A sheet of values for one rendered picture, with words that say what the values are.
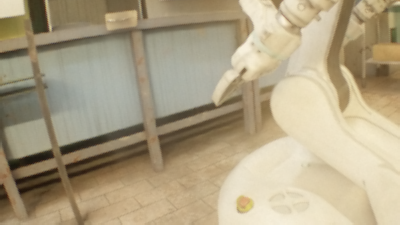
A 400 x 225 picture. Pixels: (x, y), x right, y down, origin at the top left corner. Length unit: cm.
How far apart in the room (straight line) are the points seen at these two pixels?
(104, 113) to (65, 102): 21
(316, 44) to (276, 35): 20
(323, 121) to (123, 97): 110
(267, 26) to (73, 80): 111
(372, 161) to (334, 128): 11
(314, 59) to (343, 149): 21
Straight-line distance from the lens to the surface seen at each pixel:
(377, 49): 324
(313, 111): 62
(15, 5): 124
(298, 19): 45
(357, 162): 63
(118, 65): 146
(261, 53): 47
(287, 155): 96
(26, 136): 145
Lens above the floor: 74
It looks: 14 degrees down
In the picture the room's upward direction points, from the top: 7 degrees counter-clockwise
